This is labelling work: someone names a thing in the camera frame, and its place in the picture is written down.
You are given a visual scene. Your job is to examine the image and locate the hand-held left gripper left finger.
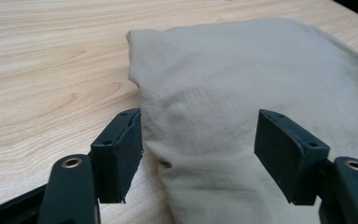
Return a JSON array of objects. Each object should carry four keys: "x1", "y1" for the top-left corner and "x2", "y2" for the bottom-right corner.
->
[{"x1": 89, "y1": 107, "x2": 145, "y2": 205}]

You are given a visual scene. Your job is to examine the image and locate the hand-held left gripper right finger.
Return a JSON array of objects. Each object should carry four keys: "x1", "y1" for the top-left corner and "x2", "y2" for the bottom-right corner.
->
[{"x1": 253, "y1": 108, "x2": 331, "y2": 206}]

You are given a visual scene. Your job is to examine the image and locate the beige shorts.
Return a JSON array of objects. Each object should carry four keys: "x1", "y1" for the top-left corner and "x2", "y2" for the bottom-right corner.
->
[{"x1": 125, "y1": 17, "x2": 358, "y2": 224}]

